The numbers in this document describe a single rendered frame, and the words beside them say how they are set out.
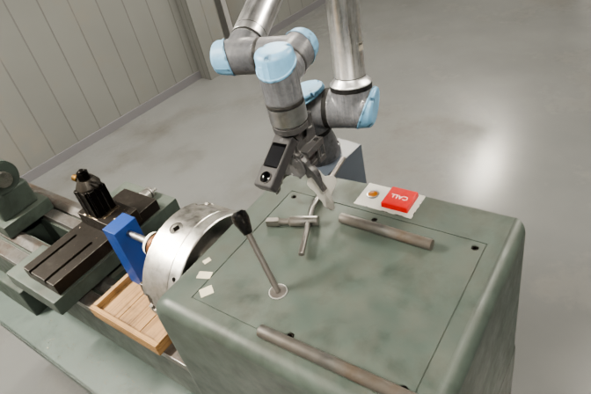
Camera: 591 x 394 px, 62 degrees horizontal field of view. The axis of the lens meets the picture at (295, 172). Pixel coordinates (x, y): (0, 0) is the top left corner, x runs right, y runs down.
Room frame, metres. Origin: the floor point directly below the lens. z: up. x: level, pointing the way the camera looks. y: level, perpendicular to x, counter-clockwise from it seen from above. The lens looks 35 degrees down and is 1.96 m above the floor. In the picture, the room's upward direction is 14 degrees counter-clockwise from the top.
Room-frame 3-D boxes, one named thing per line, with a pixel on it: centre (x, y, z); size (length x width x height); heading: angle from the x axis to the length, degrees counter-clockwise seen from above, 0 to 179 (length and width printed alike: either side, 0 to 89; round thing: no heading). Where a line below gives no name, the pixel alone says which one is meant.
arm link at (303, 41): (0.96, -0.04, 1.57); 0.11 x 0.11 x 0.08; 63
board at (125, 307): (1.10, 0.46, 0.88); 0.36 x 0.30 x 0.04; 138
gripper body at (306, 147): (0.87, -0.02, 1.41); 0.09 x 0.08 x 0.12; 138
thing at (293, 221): (0.81, 0.03, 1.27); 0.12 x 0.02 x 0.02; 72
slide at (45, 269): (1.35, 0.71, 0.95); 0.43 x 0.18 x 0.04; 138
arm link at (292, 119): (0.86, -0.01, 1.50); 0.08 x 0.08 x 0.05
